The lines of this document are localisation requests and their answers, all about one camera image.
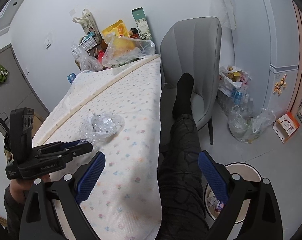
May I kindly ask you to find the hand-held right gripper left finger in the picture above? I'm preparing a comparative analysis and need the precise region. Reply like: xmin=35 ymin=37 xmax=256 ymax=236
xmin=19 ymin=151 xmax=106 ymax=240

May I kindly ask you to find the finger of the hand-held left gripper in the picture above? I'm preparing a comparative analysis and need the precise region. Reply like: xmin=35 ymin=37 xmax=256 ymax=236
xmin=38 ymin=142 xmax=93 ymax=164
xmin=32 ymin=141 xmax=79 ymax=153

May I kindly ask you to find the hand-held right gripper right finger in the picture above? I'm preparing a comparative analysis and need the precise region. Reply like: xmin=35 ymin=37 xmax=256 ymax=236
xmin=198 ymin=150 xmax=284 ymax=240

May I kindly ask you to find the white paper tissue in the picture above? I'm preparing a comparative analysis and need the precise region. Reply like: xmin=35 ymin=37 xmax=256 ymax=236
xmin=206 ymin=190 xmax=220 ymax=205

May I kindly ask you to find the white round trash bin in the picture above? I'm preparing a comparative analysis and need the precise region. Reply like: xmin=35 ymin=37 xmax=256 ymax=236
xmin=203 ymin=163 xmax=262 ymax=224

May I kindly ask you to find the clear plastic wrap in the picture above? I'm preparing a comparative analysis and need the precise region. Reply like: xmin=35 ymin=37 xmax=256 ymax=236
xmin=78 ymin=111 xmax=125 ymax=145

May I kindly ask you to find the person's left forearm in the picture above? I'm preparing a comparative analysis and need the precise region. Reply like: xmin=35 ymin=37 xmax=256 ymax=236
xmin=2 ymin=186 xmax=25 ymax=230

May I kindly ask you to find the person's left hand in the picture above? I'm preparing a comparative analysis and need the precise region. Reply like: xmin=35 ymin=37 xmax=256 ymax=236
xmin=10 ymin=174 xmax=52 ymax=199

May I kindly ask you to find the large brown cardboard box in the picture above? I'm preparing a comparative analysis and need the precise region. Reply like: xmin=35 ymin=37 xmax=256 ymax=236
xmin=32 ymin=114 xmax=47 ymax=135

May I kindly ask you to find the person's leg in dark pants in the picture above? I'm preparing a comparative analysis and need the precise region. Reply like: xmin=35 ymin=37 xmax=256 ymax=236
xmin=157 ymin=114 xmax=210 ymax=240

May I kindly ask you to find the grey door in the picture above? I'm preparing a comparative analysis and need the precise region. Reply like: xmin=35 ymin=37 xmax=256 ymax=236
xmin=0 ymin=44 xmax=50 ymax=135

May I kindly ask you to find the large clear floor bag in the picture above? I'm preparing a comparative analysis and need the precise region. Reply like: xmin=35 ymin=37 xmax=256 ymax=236
xmin=228 ymin=105 xmax=276 ymax=144

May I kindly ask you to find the floral tablecloth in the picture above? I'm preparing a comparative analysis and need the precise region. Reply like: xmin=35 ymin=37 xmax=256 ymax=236
xmin=32 ymin=54 xmax=163 ymax=240

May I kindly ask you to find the green hanging toy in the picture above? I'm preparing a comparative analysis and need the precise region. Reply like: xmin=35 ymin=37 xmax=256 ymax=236
xmin=0 ymin=62 xmax=9 ymax=88

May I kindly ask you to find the plastic bag of bottles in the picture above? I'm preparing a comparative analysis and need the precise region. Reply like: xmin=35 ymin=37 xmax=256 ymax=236
xmin=217 ymin=87 xmax=254 ymax=115

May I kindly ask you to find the clear plastic bag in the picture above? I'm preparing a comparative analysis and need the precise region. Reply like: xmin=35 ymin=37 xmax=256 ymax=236
xmin=101 ymin=33 xmax=156 ymax=68
xmin=71 ymin=42 xmax=104 ymax=72

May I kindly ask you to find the orange and white box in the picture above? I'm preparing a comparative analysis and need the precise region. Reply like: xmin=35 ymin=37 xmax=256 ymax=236
xmin=273 ymin=112 xmax=301 ymax=143

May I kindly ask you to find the black sock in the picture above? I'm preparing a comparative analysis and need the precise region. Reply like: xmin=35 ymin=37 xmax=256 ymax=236
xmin=172 ymin=72 xmax=194 ymax=120

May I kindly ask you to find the plastic bag with yellow packets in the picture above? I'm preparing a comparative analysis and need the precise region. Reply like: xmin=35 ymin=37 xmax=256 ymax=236
xmin=218 ymin=65 xmax=251 ymax=98

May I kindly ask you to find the cluster of small fridge magnets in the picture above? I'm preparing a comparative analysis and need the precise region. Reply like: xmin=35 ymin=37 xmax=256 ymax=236
xmin=273 ymin=74 xmax=287 ymax=96

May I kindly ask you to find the yellow snack bag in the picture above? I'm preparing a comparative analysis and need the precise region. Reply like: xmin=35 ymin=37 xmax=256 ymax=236
xmin=101 ymin=19 xmax=131 ymax=39

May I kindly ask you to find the small doll figure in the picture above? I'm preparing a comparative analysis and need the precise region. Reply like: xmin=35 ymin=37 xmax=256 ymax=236
xmin=129 ymin=27 xmax=141 ymax=40

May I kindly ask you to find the grey upholstered chair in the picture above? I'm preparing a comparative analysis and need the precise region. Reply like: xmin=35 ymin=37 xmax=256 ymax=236
xmin=160 ymin=17 xmax=222 ymax=153

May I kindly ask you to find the white refrigerator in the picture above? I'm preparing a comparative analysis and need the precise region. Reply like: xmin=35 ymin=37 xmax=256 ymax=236
xmin=211 ymin=0 xmax=302 ymax=120

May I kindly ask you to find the green printed box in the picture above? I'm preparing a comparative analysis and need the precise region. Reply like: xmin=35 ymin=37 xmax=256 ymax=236
xmin=131 ymin=7 xmax=153 ymax=42

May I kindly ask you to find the white hanging bag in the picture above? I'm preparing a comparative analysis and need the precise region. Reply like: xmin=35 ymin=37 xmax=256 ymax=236
xmin=210 ymin=0 xmax=237 ymax=30

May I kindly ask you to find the black wire basket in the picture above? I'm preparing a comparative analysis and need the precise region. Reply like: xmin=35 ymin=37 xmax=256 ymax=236
xmin=78 ymin=34 xmax=104 ymax=53

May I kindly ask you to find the white paper bag with handles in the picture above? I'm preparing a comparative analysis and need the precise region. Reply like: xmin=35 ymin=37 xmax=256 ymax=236
xmin=72 ymin=9 xmax=101 ymax=39

